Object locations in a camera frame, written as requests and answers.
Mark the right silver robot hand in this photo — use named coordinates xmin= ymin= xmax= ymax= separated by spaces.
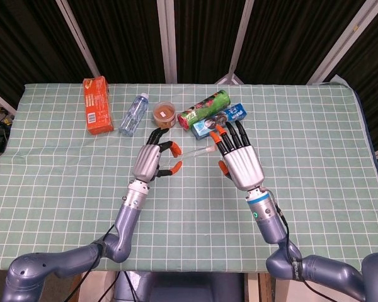
xmin=209 ymin=121 xmax=266 ymax=191

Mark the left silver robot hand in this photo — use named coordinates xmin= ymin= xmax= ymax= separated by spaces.
xmin=132 ymin=127 xmax=182 ymax=182

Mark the clear glass test tube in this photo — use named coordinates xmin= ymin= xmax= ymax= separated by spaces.
xmin=162 ymin=146 xmax=209 ymax=166

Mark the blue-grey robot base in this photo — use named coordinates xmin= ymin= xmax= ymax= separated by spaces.
xmin=113 ymin=271 xmax=245 ymax=302

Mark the clear plastic water bottle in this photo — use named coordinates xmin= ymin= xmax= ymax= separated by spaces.
xmin=118 ymin=92 xmax=150 ymax=137

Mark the round jar with brown contents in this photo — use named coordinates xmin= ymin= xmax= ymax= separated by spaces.
xmin=152 ymin=101 xmax=178 ymax=129

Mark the blue cookie pack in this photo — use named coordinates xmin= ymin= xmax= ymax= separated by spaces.
xmin=192 ymin=103 xmax=248 ymax=140

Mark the green chip can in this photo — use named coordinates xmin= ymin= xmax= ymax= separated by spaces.
xmin=176 ymin=89 xmax=232 ymax=130

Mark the green checked tablecloth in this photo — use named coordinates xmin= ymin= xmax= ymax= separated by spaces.
xmin=0 ymin=82 xmax=378 ymax=273

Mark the orange carton box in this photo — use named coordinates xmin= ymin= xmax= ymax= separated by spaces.
xmin=83 ymin=76 xmax=115 ymax=135

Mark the black pleated screen panel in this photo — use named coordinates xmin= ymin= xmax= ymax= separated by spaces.
xmin=173 ymin=0 xmax=245 ymax=83
xmin=67 ymin=0 xmax=166 ymax=83
xmin=236 ymin=0 xmax=366 ymax=84
xmin=329 ymin=0 xmax=378 ymax=152
xmin=0 ymin=0 xmax=92 ymax=108

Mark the wooden table leg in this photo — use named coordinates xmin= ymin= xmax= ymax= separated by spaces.
xmin=258 ymin=272 xmax=273 ymax=302
xmin=69 ymin=276 xmax=84 ymax=302

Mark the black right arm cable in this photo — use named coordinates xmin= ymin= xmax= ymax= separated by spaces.
xmin=266 ymin=190 xmax=363 ymax=299

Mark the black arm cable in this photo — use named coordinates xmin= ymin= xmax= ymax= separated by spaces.
xmin=77 ymin=223 xmax=117 ymax=302
xmin=266 ymin=190 xmax=363 ymax=299

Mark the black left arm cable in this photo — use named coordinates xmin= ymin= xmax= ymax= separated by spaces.
xmin=77 ymin=223 xmax=117 ymax=302

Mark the white screen frame post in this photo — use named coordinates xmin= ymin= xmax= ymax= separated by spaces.
xmin=55 ymin=0 xmax=101 ymax=78
xmin=156 ymin=0 xmax=178 ymax=83
xmin=215 ymin=0 xmax=256 ymax=85
xmin=307 ymin=0 xmax=378 ymax=84

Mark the yellow-tipped cable bundle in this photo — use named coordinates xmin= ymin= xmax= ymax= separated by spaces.
xmin=0 ymin=106 xmax=14 ymax=127

